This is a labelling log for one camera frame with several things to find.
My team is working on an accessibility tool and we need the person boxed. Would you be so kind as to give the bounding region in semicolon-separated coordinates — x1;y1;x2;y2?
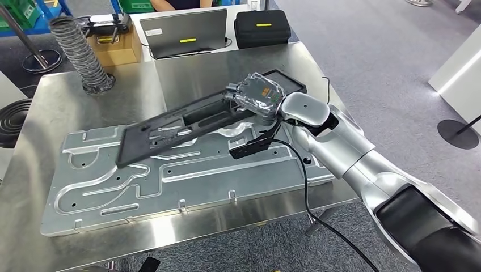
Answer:
150;0;215;11

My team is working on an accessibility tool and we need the black handheld device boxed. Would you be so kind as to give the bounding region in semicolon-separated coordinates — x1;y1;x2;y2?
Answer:
77;13;133;39

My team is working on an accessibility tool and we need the stamped sheet metal panel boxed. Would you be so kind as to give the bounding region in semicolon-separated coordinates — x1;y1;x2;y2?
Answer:
40;120;335;238

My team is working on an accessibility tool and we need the grey ribbed hose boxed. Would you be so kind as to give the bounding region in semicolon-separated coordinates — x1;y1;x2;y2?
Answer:
49;15;116;96

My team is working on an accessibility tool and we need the black plastic plate holder part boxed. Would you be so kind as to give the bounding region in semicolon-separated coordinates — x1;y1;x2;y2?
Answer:
115;69;308;168

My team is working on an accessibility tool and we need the chrome stanchion post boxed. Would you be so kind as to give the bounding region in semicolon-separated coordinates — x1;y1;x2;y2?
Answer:
0;3;63;74

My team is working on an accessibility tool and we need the white desk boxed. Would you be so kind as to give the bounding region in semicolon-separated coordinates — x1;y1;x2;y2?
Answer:
129;3;298;63

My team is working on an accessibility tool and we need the blue metal frame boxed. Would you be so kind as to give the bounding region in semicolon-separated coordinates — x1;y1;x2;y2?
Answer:
0;0;72;39

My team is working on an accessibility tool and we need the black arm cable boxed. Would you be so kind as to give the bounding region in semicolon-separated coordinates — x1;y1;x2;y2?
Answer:
272;76;381;272

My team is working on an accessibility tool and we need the black zip case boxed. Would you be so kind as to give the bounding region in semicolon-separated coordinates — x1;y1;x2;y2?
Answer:
233;10;292;49

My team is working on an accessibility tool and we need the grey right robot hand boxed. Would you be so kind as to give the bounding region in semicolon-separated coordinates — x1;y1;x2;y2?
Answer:
225;72;286;126

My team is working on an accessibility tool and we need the black stanchion post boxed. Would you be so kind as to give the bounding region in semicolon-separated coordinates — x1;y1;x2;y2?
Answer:
437;114;481;150

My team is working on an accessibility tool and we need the grey laptop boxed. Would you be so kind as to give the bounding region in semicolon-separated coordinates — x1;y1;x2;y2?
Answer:
139;8;229;60

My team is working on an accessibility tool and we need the green plastic crate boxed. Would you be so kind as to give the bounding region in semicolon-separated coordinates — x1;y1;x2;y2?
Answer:
118;0;155;14
0;0;42;31

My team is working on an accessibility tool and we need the stainless steel workbench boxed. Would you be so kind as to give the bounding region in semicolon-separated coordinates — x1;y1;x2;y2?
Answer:
0;41;367;272

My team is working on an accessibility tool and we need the black ribbed round base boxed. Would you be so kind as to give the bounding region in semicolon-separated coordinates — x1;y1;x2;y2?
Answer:
0;98;34;149

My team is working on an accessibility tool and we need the white lit display block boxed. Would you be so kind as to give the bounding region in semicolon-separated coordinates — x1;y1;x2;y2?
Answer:
428;24;481;136

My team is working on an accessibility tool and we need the cardboard box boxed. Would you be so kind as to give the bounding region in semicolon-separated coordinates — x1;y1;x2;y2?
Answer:
87;22;143;67

